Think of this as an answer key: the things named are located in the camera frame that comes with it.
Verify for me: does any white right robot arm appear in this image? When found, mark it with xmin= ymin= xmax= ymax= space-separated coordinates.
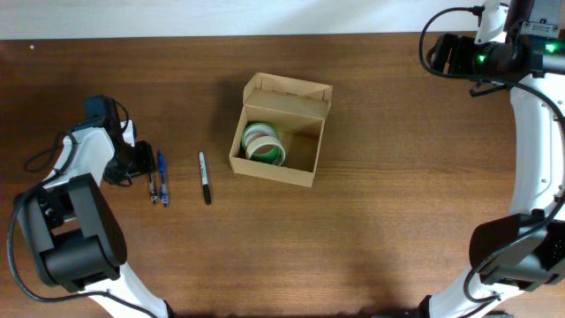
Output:
xmin=417 ymin=0 xmax=564 ymax=317

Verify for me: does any green tape roll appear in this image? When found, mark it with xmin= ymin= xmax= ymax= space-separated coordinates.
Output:
xmin=241 ymin=122 xmax=286 ymax=166

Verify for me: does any beige masking tape roll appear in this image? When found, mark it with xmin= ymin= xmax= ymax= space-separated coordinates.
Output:
xmin=245 ymin=136 xmax=286 ymax=163

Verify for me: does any brown cardboard box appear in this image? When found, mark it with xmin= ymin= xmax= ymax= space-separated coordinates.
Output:
xmin=229 ymin=72 xmax=333 ymax=187

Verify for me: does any blue ballpoint pen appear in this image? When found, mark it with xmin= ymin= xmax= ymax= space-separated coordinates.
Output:
xmin=157 ymin=151 xmax=169 ymax=208

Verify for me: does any black permanent marker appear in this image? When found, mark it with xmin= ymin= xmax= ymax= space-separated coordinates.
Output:
xmin=199 ymin=152 xmax=212 ymax=205

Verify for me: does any black ballpoint pen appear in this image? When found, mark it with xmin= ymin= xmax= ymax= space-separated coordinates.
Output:
xmin=147 ymin=173 xmax=158 ymax=205

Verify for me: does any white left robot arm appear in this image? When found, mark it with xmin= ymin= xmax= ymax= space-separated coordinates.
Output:
xmin=6 ymin=95 xmax=175 ymax=317

